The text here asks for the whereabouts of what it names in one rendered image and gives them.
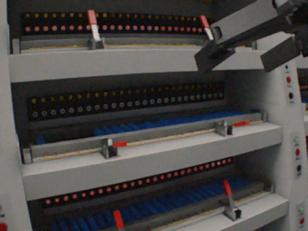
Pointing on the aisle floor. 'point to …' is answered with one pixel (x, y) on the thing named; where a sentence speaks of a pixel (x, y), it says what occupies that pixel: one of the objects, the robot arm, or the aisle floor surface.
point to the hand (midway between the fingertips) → (240, 61)
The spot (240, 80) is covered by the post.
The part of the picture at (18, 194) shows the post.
